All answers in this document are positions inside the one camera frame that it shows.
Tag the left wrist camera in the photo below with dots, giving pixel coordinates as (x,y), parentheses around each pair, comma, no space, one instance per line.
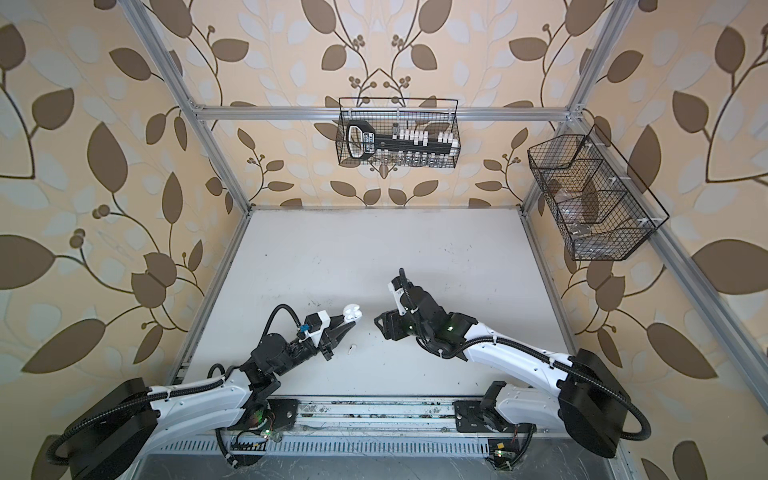
(314,326)

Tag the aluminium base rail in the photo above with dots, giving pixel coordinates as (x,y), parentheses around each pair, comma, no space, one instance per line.
(372,414)

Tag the black wire basket centre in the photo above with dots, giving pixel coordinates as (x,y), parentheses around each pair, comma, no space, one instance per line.
(432,113)

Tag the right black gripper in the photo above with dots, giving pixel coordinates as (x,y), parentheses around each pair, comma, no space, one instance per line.
(392,324)

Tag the black wire basket right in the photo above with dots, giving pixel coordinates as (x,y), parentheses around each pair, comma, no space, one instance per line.
(601,206)

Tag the black tool with white bits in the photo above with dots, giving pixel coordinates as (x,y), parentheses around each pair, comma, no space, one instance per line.
(364,142)

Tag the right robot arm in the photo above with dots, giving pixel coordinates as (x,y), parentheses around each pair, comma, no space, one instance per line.
(576,393)

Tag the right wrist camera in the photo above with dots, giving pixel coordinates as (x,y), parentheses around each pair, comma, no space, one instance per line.
(397,292)

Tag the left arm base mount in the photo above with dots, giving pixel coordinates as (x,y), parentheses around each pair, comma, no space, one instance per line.
(274,414)

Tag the white round charging case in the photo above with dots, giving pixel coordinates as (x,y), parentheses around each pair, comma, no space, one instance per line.
(352,313)

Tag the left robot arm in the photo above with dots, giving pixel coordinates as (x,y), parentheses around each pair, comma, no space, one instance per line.
(134,419)

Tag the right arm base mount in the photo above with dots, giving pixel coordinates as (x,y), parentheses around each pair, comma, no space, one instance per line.
(472,417)

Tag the black wire basket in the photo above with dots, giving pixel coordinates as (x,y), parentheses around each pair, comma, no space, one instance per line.
(601,206)
(432,113)

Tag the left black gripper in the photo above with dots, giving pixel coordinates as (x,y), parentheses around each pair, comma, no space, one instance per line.
(332,342)

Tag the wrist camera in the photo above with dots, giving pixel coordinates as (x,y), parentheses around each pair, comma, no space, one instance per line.
(397,292)
(314,326)

